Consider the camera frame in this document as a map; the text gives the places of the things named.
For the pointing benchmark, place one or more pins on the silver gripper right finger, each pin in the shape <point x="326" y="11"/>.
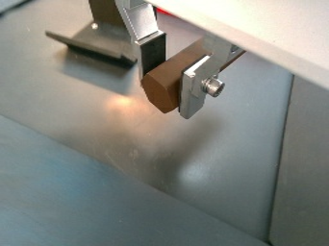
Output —
<point x="199" y="77"/>

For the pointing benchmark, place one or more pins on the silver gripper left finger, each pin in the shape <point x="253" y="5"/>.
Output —
<point x="148" y="39"/>

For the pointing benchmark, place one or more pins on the brown hexagon peg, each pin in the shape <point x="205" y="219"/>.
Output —
<point x="162" y="81"/>

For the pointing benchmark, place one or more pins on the red shape sorter block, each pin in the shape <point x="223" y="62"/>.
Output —
<point x="162" y="11"/>

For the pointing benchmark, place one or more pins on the dark curved holder stand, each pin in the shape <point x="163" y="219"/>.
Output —
<point x="104" y="36"/>

